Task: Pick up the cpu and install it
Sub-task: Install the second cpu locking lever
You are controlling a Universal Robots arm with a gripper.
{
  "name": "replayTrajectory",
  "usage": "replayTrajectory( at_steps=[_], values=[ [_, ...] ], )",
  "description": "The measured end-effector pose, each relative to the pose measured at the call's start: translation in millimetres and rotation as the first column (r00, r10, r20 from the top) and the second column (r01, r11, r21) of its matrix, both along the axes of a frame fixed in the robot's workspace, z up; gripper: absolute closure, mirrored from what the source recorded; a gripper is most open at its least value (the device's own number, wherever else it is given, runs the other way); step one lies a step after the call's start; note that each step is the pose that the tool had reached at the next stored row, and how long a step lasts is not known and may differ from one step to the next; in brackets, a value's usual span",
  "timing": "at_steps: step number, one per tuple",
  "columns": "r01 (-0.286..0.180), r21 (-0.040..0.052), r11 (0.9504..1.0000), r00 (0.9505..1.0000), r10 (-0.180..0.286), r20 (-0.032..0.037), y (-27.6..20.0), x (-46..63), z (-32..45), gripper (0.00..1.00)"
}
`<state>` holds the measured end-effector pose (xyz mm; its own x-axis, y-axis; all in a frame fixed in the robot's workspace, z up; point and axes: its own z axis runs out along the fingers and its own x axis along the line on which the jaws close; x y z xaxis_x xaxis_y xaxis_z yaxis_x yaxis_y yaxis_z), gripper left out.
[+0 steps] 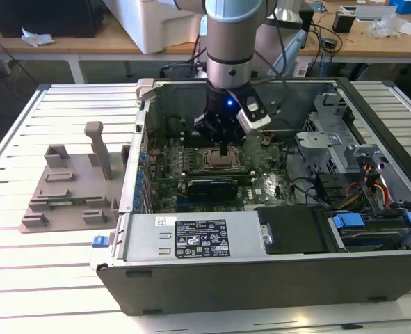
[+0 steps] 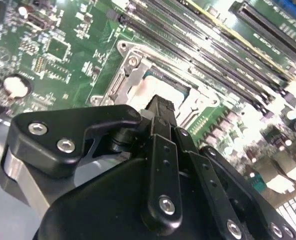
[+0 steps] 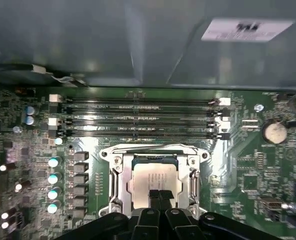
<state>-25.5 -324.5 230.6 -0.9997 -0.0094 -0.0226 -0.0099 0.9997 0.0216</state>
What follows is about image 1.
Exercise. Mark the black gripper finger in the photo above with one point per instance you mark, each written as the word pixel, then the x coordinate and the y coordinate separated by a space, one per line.
pixel 234 134
pixel 207 127

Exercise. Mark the silver CPU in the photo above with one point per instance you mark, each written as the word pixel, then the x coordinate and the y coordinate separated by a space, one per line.
pixel 215 158

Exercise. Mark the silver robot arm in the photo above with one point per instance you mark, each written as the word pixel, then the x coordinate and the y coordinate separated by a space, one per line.
pixel 229 45

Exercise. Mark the CPU socket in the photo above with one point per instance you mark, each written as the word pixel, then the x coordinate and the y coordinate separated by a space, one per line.
pixel 206 149

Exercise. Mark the coin cell battery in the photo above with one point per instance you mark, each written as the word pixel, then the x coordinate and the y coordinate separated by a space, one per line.
pixel 266 139

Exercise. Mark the black RAM slot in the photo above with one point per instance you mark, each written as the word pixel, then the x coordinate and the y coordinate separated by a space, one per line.
pixel 219 172
pixel 219 169

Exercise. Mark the green motherboard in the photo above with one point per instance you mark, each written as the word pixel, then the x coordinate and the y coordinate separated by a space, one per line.
pixel 271 181

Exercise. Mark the black graphics card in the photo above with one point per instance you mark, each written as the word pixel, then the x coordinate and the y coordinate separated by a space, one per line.
pixel 212 189

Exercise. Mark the silver drive cage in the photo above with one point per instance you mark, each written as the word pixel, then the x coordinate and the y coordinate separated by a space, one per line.
pixel 318 139

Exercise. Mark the pale blue teach pendant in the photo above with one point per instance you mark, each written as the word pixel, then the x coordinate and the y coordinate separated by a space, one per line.
pixel 292 52

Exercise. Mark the white plastic box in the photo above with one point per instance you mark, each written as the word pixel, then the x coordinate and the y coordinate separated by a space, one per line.
pixel 163 31

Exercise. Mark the black drive bay cover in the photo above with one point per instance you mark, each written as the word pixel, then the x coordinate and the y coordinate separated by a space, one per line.
pixel 292 229

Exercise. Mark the silver power supply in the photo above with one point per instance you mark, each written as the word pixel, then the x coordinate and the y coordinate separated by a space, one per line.
pixel 149 236

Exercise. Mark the grey parts rack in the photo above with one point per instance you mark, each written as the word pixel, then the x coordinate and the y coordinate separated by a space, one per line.
pixel 76 167

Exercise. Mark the hard disk in blue carrier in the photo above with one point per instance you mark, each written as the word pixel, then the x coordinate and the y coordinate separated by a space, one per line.
pixel 346 221

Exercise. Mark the wooden desk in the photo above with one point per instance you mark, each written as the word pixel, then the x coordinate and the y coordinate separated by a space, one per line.
pixel 87 43

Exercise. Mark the small black box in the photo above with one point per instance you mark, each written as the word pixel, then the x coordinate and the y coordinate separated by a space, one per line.
pixel 342 22

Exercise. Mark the green RAM stick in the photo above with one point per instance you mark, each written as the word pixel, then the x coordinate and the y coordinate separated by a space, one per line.
pixel 69 202

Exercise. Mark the blue case latch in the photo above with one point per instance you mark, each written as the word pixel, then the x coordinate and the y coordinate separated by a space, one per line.
pixel 99 240

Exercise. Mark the grey flat device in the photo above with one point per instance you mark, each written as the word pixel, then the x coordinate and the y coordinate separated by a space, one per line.
pixel 375 13

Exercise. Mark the clear plastic bag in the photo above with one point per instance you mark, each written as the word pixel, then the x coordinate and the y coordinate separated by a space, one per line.
pixel 386 27

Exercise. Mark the crumpled white paper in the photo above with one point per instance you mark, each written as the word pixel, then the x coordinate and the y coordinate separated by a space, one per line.
pixel 34 38

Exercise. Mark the black computer tower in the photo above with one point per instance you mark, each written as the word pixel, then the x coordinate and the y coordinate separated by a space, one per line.
pixel 45 17

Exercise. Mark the blue cardboard box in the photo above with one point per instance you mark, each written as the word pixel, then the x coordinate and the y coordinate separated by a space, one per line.
pixel 410 6

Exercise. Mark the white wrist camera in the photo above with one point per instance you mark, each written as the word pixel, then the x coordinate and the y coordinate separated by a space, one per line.
pixel 254 120

